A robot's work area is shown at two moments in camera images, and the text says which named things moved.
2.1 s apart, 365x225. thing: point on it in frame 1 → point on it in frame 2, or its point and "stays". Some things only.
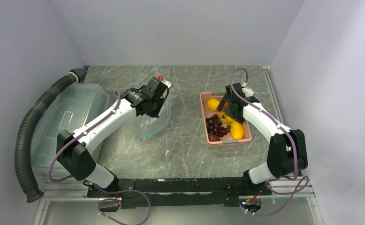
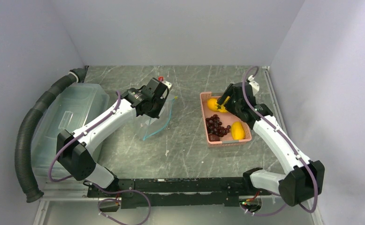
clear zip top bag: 155,124 stays
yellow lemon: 212,104 stays
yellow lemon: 226,118 → 215,107
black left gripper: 155,113 stays
